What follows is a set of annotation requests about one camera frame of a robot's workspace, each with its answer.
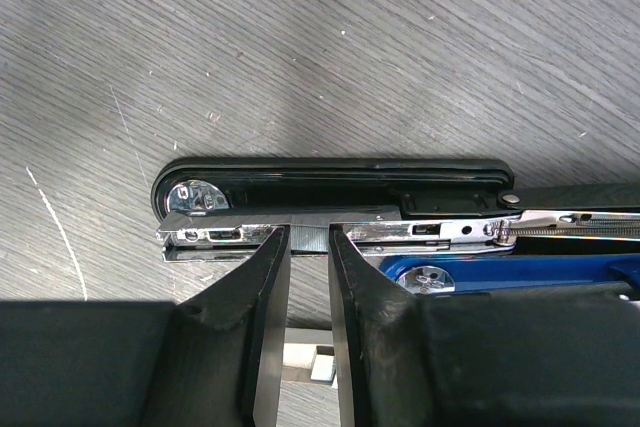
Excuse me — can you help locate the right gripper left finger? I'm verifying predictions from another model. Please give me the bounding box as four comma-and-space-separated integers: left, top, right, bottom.
1, 227, 291, 426

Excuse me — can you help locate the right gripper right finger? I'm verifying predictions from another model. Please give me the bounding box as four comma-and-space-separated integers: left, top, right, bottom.
329, 227, 639, 426

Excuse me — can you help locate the blue stapler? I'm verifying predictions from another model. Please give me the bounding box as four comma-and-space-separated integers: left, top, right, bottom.
378, 254, 639, 295

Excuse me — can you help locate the red white staple box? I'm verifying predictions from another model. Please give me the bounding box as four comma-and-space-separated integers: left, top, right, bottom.
282, 327, 337, 389

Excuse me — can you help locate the black stapler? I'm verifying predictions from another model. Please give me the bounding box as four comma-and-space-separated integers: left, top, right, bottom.
151, 157, 639, 262

